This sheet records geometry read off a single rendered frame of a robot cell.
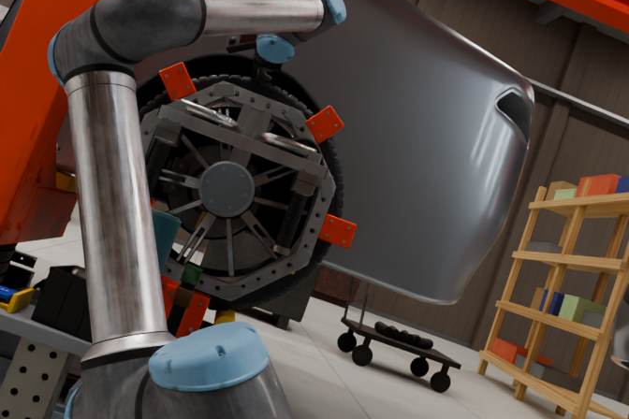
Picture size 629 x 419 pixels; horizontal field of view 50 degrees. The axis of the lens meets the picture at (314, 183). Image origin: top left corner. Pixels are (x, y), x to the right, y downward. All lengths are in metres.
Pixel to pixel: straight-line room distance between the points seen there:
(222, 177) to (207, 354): 0.84
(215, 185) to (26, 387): 0.60
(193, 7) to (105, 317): 0.51
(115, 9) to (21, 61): 0.74
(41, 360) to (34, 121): 0.60
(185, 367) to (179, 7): 0.57
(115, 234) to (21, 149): 0.79
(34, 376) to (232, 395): 0.74
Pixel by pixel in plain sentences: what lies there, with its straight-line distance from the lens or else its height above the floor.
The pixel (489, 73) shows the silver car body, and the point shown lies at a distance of 2.47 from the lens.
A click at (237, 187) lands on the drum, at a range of 1.64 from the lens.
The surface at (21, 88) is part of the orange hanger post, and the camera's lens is 1.83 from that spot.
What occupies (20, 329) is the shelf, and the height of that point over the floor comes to 0.43.
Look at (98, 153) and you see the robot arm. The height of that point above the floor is 0.81.
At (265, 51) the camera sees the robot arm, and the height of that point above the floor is 1.19.
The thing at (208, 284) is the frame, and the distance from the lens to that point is 1.80.
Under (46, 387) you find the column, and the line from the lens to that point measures 1.54.
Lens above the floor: 0.79
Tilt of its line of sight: 5 degrees up
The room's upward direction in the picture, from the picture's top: 20 degrees clockwise
